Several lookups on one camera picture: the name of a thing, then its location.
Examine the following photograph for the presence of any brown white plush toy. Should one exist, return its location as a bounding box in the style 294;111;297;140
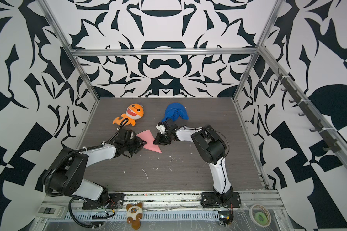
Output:
126;202;143;231

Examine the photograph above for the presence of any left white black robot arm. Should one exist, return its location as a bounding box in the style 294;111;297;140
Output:
42;129;147;208

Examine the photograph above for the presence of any small electronics board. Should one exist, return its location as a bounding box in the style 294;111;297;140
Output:
218;210;234;227

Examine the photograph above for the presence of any orange shark plush toy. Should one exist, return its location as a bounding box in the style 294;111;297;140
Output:
112;104;144;126

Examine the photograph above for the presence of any blue cloth cap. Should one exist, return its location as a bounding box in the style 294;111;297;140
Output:
161;103;189;122

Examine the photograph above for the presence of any black hook rail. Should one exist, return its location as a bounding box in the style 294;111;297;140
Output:
275;68;342;153

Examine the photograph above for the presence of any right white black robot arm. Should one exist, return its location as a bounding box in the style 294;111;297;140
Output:
153;119;242;210

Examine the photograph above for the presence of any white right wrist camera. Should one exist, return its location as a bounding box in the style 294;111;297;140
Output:
156;122;167;135

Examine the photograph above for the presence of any pink paper sheet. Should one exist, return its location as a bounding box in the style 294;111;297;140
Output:
137;130;162;153

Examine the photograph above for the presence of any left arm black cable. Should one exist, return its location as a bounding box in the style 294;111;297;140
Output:
67;197;116;229

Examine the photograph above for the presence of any white switch box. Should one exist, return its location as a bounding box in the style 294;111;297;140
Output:
36;204;68;219

